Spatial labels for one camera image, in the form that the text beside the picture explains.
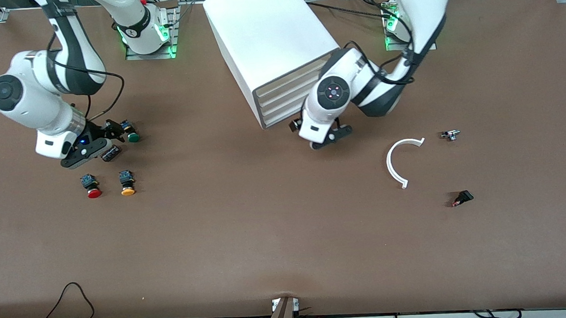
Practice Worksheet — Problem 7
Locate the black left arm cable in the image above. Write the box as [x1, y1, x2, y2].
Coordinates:
[341, 0, 419, 88]

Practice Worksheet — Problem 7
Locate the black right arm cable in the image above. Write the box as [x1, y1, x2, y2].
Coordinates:
[47, 31, 127, 125]

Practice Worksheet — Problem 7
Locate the black rocker switch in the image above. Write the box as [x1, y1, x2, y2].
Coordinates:
[451, 190, 475, 208]

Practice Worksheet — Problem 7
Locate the white drawer cabinet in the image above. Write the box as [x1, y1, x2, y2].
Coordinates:
[203, 0, 345, 133]

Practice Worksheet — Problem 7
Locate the white curved plastic strip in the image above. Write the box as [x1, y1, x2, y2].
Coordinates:
[385, 137, 429, 191]

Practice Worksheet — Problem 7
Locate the black cylindrical capacitor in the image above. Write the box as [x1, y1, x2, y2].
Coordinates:
[101, 145, 123, 163]

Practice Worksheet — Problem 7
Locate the yellow push button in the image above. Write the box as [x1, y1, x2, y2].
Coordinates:
[119, 169, 137, 197]

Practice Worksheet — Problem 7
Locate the white drawer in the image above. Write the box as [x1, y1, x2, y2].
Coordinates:
[257, 74, 320, 108]
[263, 105, 307, 128]
[261, 90, 311, 119]
[255, 59, 333, 99]

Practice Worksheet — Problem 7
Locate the black looped cable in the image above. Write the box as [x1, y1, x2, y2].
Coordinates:
[40, 281, 97, 318]

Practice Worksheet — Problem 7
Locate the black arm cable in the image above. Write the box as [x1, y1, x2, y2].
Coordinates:
[341, 0, 419, 88]
[47, 31, 127, 125]

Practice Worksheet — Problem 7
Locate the red push button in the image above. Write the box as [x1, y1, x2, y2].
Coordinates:
[79, 173, 103, 200]

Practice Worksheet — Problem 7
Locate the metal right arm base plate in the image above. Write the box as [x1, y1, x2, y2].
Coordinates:
[122, 1, 182, 61]

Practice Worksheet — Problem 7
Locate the green push button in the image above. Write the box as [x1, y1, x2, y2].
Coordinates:
[120, 120, 141, 144]

